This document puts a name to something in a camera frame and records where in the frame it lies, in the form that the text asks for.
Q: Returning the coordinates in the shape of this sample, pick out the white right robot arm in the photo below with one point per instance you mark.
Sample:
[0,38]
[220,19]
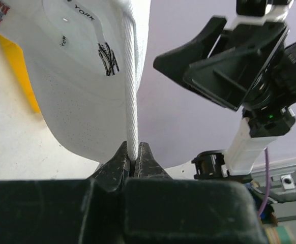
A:
[257,128]

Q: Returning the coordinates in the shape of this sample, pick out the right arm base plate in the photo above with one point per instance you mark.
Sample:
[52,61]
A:
[275,234]

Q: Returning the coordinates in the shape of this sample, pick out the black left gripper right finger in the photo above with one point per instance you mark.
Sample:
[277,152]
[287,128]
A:
[164,210]

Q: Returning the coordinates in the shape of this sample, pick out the white baseball cap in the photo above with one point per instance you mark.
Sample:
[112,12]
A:
[84,60]

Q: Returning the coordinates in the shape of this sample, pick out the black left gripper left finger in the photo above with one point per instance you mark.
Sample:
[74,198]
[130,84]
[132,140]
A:
[64,211]

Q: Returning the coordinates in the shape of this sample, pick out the yellow plastic bin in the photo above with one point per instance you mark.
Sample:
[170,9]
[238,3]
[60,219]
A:
[15,57]

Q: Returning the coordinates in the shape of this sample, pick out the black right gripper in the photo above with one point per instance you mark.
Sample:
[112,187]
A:
[257,70]

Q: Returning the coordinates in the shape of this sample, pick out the aluminium frame rail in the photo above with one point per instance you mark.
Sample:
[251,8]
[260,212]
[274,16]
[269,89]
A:
[276,180]

